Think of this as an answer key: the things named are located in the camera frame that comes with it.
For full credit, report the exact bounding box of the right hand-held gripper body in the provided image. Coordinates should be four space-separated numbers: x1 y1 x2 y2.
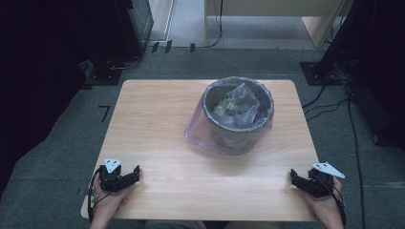
307 161 347 199

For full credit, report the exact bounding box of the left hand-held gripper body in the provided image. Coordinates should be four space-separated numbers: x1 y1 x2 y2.
98 157 127 194

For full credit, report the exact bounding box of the purple plastic trash bag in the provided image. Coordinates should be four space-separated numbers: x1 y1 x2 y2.
183 75 275 156

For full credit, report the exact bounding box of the green plastic trash bin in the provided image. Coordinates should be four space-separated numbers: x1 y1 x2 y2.
202 75 275 156

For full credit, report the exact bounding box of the person's right hand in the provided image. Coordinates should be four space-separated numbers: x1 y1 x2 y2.
300 177 345 222

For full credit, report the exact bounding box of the person's left hand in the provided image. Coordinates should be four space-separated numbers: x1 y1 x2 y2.
92 185 135 221

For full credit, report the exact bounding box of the person's right leg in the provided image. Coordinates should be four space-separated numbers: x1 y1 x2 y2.
223 220 285 229

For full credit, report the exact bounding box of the person's leg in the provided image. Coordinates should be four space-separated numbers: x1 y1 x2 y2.
145 219 207 229
223 220 285 229

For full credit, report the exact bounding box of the person's left leg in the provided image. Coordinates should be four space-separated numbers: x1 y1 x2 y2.
145 219 207 229

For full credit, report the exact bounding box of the dark box on floor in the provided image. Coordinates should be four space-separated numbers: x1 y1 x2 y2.
349 80 394 146

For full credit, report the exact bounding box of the crumpled clear plastic wrapper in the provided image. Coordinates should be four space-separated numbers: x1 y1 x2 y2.
213 82 261 126

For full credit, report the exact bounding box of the black stand base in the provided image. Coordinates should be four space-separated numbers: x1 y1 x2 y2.
85 67 123 87

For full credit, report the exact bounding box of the dark curtain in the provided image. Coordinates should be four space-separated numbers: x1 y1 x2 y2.
0 0 96 198
356 0 405 151

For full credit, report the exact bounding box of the white panel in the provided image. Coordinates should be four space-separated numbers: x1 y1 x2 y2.
147 0 177 43

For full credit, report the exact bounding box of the beige wooden desk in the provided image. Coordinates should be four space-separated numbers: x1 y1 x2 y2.
203 0 355 50

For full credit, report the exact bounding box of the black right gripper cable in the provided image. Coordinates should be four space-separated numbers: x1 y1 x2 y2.
314 177 348 228

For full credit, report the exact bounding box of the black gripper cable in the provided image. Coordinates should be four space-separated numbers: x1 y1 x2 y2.
87 166 112 223
314 177 348 228

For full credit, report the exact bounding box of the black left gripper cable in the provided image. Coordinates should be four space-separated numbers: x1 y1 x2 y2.
87 166 112 223

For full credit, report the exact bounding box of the long black floor cable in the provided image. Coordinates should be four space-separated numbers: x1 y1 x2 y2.
346 94 367 229

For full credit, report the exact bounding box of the black stand with base plate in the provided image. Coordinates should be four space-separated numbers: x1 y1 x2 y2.
300 0 377 87

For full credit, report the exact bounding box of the grey floor cable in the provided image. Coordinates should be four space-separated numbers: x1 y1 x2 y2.
107 56 141 72

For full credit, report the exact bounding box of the hanging black cable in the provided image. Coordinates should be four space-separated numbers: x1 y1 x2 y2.
205 0 224 49

